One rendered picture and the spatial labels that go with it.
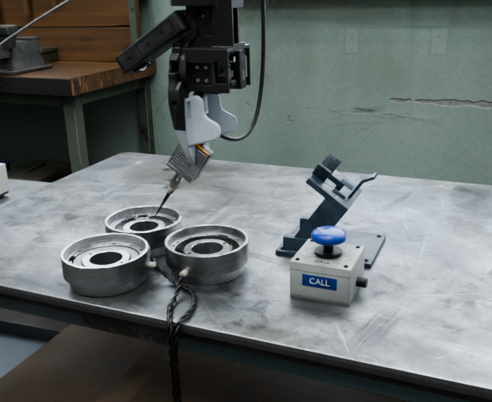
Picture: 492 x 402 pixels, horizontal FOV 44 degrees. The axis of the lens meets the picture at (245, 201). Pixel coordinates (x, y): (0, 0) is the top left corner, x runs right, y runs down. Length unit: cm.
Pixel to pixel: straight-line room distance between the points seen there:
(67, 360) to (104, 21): 175
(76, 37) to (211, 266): 207
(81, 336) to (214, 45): 62
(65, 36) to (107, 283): 209
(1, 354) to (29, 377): 75
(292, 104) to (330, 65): 21
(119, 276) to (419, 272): 36
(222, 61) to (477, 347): 42
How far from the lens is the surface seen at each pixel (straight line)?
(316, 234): 69
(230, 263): 73
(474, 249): 87
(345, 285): 68
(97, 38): 264
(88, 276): 72
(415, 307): 70
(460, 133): 229
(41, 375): 108
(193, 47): 78
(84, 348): 113
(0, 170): 153
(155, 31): 78
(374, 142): 234
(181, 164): 82
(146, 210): 90
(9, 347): 185
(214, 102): 81
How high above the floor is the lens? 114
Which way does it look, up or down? 19 degrees down
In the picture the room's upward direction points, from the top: 2 degrees counter-clockwise
